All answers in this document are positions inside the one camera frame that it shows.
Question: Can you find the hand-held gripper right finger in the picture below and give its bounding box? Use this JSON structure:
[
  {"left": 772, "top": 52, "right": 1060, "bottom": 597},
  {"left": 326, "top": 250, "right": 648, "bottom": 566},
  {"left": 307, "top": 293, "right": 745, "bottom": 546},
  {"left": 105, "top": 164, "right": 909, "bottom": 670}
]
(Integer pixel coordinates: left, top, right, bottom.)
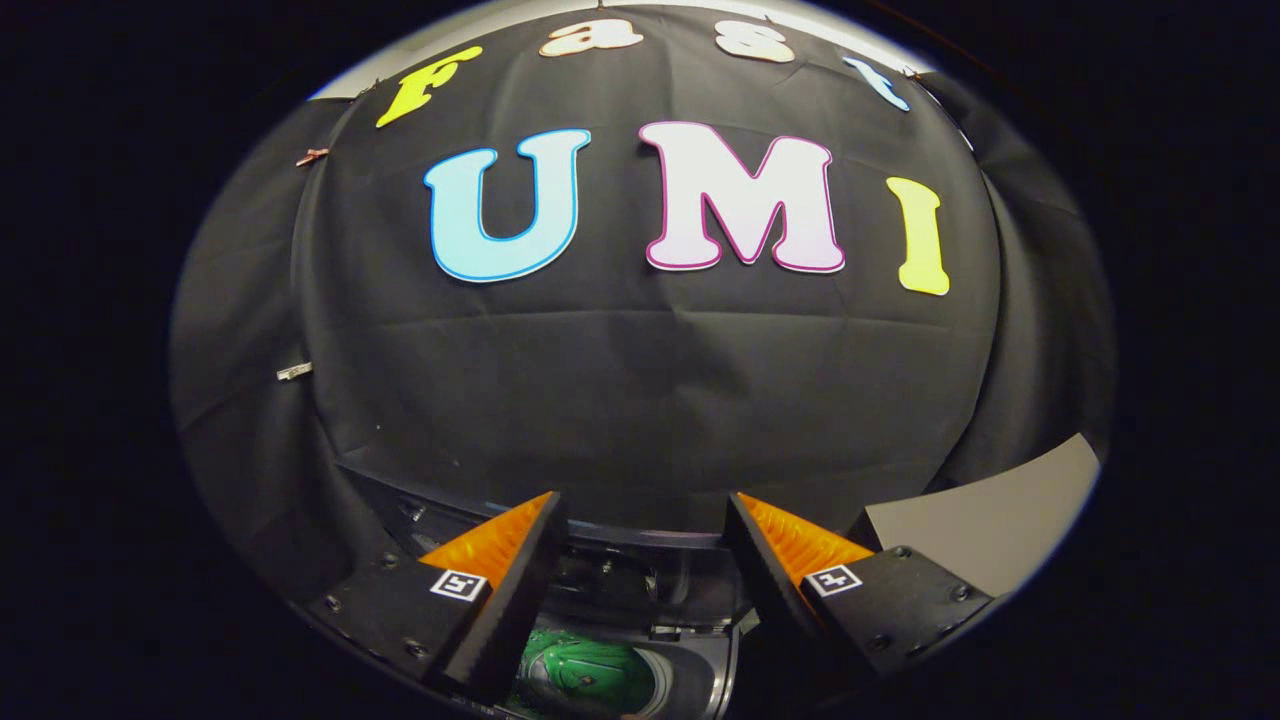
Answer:
[{"left": 724, "top": 492, "right": 995, "bottom": 683}]

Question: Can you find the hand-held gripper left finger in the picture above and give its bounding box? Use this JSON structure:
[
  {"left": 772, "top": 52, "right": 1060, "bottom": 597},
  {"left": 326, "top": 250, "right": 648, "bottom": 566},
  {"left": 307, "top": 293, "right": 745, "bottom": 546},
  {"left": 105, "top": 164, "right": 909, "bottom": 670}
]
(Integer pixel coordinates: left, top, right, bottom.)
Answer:
[{"left": 305, "top": 491, "right": 571, "bottom": 704}]

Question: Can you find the green polo shirt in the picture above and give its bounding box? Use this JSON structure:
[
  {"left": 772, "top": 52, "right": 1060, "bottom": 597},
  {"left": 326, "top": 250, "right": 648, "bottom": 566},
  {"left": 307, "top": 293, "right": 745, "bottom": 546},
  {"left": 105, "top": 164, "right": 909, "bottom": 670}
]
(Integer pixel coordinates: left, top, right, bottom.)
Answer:
[{"left": 510, "top": 628, "right": 661, "bottom": 717}]

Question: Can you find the black backdrop cloth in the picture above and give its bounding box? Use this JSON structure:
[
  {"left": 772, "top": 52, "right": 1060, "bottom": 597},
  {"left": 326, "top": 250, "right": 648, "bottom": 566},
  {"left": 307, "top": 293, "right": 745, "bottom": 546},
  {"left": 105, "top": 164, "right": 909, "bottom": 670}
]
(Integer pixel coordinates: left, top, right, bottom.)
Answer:
[{"left": 168, "top": 5, "right": 1116, "bottom": 601}]

